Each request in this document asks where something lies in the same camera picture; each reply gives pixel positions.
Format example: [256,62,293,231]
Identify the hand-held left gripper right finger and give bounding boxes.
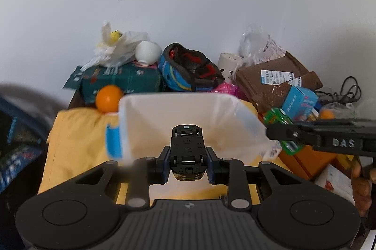
[206,147,297,209]

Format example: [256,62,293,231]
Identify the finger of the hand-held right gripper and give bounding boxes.
[266,121,321,147]

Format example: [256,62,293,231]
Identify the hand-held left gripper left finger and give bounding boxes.
[75,147,172,209]

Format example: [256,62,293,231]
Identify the black toy car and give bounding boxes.
[170,124,206,182]

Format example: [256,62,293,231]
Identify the translucent plastic storage container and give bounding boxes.
[117,93,282,166]

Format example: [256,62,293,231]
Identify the person's right hand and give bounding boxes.
[351,156,376,218]

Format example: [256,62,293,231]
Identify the small orange ball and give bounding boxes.
[318,109,336,121]

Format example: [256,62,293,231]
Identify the light blue small box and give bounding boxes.
[281,85,320,122]

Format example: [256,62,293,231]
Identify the orange box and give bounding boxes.
[278,143,343,181]

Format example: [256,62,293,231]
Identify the white printed box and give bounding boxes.
[314,163,356,205]

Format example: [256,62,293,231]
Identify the brown cardboard package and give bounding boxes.
[234,51,324,114]

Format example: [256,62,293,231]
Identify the pink ball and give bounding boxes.
[211,82,239,98]

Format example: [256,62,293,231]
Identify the orange fruit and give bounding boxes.
[95,85,124,114]

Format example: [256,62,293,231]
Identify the blue bicycle helmet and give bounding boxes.
[158,43,226,92]

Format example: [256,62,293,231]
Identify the dark green cardboard box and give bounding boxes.
[63,63,164,104]

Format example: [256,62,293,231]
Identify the yellow cloth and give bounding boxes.
[38,100,291,206]

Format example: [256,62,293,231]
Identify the clear plastic bag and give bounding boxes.
[239,23,287,66]

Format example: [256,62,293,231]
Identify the white plastic bag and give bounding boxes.
[80,20,151,72]

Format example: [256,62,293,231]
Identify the dark blue bag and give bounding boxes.
[0,85,49,196]

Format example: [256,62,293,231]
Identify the black cables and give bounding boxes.
[321,76,362,105]

